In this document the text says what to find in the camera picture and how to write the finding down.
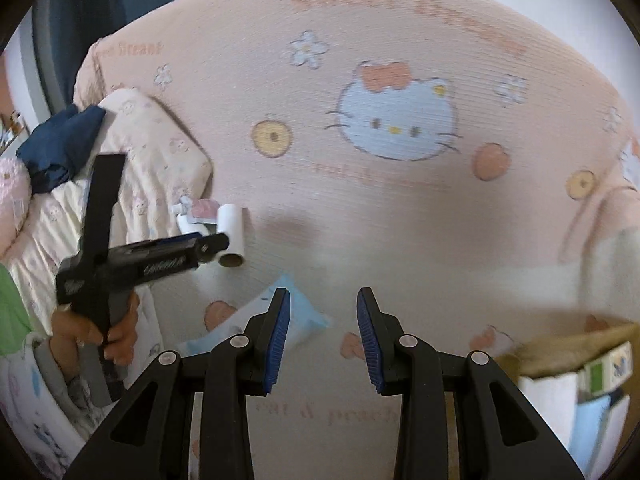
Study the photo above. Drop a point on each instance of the dark blue cloth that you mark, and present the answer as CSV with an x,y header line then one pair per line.
x,y
60,145

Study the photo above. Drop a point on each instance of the pink printed blanket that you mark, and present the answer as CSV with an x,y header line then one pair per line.
x,y
400,220

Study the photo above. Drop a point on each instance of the white paper tube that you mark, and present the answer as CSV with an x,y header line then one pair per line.
x,y
232,230

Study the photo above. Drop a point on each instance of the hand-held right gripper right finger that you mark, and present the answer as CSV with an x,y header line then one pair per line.
x,y
367,340

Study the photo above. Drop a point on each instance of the green cloth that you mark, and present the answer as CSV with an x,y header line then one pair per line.
x,y
12,310

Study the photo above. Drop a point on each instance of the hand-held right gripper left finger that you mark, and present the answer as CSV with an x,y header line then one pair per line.
x,y
280,340

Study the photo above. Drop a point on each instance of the printed cream pillow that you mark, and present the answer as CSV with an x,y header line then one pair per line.
x,y
150,160

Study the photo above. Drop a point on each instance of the light blue box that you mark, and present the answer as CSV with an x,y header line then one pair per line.
x,y
595,430

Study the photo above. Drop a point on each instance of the pink plush toy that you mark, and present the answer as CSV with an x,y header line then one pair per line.
x,y
12,190

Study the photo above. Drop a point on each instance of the light blue pouch packet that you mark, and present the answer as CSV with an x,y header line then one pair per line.
x,y
305,322

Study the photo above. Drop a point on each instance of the green and white box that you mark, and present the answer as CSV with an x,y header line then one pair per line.
x,y
600,375

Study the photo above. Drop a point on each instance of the cardboard box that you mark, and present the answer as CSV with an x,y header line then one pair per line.
x,y
550,355

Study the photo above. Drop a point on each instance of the person's left forearm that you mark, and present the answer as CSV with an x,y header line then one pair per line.
x,y
30,400

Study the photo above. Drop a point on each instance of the blue curtain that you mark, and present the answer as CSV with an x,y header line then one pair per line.
x,y
80,10

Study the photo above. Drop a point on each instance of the small pink white tube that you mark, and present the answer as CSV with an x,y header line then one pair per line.
x,y
200,210

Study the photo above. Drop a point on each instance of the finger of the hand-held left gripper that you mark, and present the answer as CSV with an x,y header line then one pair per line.
x,y
212,249

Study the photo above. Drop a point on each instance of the person's left hand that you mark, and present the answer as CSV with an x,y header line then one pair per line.
x,y
122,330

